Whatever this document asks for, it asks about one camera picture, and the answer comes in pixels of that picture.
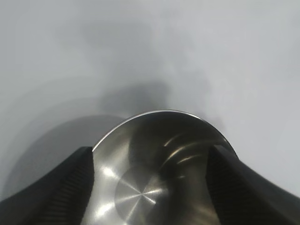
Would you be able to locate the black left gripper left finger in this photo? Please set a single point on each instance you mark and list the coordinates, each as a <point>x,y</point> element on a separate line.
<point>47,192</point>

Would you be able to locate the stainless steel mixing bowl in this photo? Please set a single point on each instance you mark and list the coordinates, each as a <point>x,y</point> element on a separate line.
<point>140,182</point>

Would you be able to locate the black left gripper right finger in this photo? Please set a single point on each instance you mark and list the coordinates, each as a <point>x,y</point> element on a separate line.
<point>248,194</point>

